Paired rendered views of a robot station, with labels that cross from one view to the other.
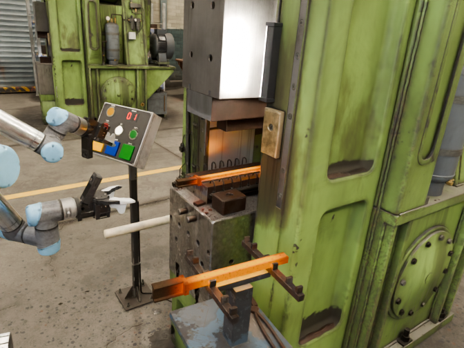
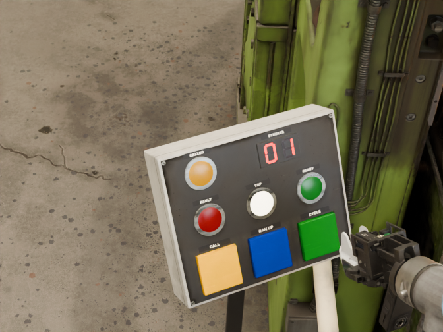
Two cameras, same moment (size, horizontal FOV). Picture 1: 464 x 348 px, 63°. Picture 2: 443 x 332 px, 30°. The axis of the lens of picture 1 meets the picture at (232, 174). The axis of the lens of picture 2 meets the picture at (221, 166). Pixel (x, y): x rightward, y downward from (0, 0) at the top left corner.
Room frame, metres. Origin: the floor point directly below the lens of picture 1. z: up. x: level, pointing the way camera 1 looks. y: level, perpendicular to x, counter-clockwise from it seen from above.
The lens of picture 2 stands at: (1.36, 1.46, 2.15)
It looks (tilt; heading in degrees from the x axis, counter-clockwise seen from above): 44 degrees down; 304
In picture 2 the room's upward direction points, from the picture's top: 3 degrees clockwise
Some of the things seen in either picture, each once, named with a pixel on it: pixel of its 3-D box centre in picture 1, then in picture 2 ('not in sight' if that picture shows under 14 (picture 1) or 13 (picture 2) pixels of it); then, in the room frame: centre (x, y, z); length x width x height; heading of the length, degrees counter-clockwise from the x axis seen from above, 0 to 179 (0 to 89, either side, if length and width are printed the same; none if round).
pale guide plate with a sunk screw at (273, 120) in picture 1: (272, 132); not in sight; (1.35, -0.13, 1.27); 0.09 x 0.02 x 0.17; 36
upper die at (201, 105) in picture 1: (240, 101); not in sight; (1.65, -0.02, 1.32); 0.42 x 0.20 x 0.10; 126
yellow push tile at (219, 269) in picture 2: (99, 143); (219, 269); (1.87, 0.70, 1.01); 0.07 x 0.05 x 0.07; 61
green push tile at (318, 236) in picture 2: (127, 152); (318, 236); (1.77, 0.52, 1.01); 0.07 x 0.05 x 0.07; 61
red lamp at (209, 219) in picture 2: not in sight; (209, 219); (1.91, 0.68, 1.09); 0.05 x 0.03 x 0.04; 36
